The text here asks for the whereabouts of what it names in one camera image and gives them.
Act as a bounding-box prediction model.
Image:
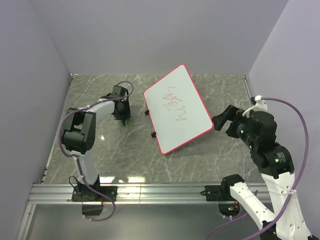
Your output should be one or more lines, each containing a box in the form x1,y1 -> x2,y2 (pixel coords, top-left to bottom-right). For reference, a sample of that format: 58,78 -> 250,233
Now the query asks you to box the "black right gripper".
210,103 -> 257,147

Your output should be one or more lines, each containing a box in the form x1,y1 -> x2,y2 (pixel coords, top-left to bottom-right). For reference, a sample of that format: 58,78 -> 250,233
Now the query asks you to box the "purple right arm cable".
204,96 -> 310,240

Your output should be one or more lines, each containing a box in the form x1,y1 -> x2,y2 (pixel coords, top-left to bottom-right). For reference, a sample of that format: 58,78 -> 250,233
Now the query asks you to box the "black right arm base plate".
200,184 -> 236,202

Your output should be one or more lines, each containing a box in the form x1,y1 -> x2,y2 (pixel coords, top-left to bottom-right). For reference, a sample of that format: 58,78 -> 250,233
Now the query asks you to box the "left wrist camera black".
111,85 -> 129,99

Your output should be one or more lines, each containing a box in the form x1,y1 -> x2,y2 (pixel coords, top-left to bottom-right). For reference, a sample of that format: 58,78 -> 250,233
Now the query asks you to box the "pink framed whiteboard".
143,64 -> 214,155

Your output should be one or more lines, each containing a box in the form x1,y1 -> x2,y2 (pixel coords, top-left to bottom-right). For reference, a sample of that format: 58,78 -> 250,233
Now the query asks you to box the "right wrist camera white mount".
242,95 -> 268,118

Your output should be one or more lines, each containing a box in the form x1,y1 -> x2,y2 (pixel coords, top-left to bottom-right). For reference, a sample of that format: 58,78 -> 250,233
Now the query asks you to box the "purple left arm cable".
57,80 -> 135,222

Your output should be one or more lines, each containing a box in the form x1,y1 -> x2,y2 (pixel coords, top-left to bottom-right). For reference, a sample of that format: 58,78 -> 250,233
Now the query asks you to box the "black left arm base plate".
71,185 -> 118,202

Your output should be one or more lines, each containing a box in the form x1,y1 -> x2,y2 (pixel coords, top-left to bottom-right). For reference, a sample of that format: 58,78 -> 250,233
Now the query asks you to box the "aluminium mounting rail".
27,182 -> 272,205

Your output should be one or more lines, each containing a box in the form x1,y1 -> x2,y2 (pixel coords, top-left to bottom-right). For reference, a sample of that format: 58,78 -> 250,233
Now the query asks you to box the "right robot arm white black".
211,105 -> 316,240

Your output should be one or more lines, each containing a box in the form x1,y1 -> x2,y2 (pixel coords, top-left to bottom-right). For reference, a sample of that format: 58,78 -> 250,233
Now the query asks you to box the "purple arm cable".
57,80 -> 135,222
204,96 -> 310,240

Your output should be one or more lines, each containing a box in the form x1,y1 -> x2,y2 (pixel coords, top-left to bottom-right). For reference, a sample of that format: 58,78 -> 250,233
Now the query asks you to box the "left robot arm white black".
59,90 -> 131,201

